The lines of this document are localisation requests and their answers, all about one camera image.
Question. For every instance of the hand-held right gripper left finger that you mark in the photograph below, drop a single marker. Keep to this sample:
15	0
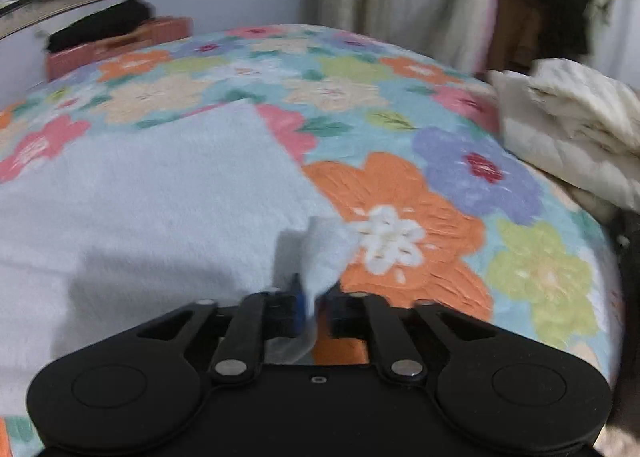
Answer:
298	308

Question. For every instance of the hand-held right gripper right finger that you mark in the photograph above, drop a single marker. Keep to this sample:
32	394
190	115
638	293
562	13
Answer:
345	318

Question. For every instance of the light grey pants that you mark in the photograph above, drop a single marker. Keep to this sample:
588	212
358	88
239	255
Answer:
150	187

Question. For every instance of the floral bedspread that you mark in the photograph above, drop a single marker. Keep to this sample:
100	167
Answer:
400	187

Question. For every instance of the cream duvet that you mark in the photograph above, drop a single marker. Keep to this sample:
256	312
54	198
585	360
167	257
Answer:
565	122

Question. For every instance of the cream hanging garment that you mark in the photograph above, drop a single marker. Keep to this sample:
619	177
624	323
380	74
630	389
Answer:
475	22

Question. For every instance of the pink suitcase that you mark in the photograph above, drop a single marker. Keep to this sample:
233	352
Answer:
100	49

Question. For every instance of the brown hanging garment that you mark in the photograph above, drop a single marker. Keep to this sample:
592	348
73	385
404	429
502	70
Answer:
517	22

